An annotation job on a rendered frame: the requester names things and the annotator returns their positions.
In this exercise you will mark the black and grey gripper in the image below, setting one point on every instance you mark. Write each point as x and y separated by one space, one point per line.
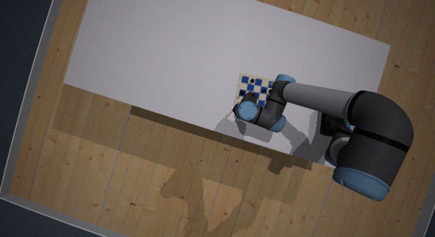
247 97

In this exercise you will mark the blue and cream chessboard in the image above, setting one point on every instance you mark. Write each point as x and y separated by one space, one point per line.
256 87

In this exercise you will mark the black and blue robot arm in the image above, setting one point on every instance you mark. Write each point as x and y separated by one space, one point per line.
369 160

